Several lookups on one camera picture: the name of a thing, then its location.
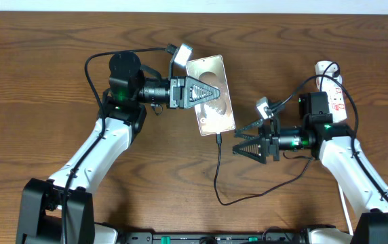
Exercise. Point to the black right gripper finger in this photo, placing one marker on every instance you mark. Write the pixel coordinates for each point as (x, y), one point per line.
(250, 147)
(240, 133)

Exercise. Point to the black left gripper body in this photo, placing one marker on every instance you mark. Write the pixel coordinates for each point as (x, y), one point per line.
(176, 93)

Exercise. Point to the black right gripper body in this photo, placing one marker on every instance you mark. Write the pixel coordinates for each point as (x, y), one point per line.
(272, 139)

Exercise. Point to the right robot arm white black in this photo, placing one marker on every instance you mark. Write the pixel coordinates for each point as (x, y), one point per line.
(336, 147)

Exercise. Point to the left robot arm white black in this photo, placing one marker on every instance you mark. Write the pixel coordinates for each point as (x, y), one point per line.
(60, 209)

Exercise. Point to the white power strip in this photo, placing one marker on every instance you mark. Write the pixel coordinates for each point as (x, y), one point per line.
(336, 103)

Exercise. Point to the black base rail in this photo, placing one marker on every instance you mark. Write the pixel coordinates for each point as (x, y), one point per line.
(175, 238)

